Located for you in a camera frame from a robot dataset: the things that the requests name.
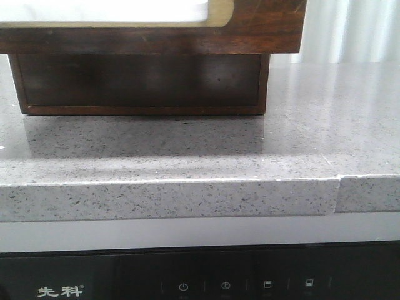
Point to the wooden drawer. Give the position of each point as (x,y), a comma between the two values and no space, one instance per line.
(140,80)
(255,27)

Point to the white gold drawer handle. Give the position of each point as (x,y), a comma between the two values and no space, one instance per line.
(116,14)

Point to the dark wooden drawer cabinet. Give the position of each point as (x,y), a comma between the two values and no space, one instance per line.
(51,110)

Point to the white pleated curtain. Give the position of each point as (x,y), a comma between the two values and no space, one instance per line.
(350,31)

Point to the black appliance control panel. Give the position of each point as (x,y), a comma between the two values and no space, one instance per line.
(355,270)

